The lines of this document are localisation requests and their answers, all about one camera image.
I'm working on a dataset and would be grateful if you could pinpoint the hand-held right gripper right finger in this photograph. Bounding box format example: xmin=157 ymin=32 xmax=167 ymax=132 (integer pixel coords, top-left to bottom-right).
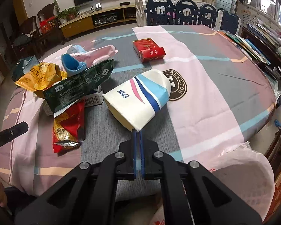
xmin=139 ymin=130 xmax=264 ymax=225

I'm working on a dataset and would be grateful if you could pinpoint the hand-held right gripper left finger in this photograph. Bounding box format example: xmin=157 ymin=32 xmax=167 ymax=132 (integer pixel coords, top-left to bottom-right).
xmin=15 ymin=130 xmax=138 ymax=225

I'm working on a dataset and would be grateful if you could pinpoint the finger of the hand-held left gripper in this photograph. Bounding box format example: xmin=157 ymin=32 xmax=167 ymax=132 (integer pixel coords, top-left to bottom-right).
xmin=0 ymin=121 xmax=29 ymax=144

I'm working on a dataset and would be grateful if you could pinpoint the white striped milk carton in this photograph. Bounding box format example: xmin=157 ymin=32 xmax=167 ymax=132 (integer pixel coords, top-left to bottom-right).
xmin=102 ymin=69 xmax=172 ymax=132

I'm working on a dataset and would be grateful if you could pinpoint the white trash bin with bag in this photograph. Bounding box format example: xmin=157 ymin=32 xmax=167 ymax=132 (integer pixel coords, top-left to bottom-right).
xmin=152 ymin=141 xmax=275 ymax=225

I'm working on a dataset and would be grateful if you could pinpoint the red snack bag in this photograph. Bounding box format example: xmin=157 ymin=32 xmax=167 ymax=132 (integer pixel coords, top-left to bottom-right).
xmin=52 ymin=101 xmax=86 ymax=154

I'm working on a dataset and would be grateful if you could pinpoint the yellow chip bag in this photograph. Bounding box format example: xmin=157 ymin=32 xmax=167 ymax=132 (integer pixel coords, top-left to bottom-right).
xmin=15 ymin=61 xmax=68 ymax=98

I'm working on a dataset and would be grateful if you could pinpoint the green snack bag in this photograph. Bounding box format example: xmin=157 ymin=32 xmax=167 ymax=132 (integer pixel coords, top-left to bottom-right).
xmin=43 ymin=58 xmax=115 ymax=118

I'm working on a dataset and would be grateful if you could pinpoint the plaid tablecloth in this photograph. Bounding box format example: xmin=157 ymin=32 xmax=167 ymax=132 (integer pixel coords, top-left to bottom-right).
xmin=0 ymin=24 xmax=277 ymax=197

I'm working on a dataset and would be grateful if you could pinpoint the blue face mask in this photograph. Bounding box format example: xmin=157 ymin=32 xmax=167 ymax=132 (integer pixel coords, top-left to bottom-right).
xmin=68 ymin=44 xmax=88 ymax=55

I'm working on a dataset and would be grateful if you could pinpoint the red cigarette box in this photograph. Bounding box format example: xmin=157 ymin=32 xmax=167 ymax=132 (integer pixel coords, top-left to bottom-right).
xmin=133 ymin=39 xmax=166 ymax=63

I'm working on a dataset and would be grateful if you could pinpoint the pink wrapper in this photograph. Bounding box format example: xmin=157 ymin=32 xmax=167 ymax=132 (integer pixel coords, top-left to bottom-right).
xmin=78 ymin=44 xmax=119 ymax=66

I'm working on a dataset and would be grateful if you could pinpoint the dark wooden chair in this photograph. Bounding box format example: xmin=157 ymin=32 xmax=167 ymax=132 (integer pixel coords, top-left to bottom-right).
xmin=13 ymin=16 xmax=41 ymax=59
xmin=37 ymin=3 xmax=64 ymax=45

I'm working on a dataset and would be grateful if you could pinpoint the red gift box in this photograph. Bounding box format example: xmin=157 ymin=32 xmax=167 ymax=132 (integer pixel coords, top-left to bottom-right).
xmin=39 ymin=16 xmax=59 ymax=34

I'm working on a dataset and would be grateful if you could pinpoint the yellow television cabinet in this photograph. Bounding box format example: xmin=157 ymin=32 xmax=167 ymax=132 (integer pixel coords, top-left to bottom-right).
xmin=58 ymin=1 xmax=141 ymax=39

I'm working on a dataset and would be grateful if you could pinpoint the green potted plant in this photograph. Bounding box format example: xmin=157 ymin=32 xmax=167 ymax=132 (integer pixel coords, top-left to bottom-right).
xmin=57 ymin=7 xmax=79 ymax=24

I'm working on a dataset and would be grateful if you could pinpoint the black audio amplifier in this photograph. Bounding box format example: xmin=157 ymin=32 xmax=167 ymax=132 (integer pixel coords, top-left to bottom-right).
xmin=93 ymin=14 xmax=119 ymax=27

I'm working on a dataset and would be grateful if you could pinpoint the navy white playpen fence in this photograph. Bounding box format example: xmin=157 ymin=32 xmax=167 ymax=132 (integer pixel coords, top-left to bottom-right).
xmin=135 ymin=0 xmax=242 ymax=37

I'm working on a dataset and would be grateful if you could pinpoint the stack of books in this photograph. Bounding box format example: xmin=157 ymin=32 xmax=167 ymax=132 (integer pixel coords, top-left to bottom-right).
xmin=246 ymin=21 xmax=281 ymax=47

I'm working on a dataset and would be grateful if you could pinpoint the wall poster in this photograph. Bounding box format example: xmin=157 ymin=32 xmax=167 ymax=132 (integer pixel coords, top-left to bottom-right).
xmin=239 ymin=9 xmax=251 ymax=26

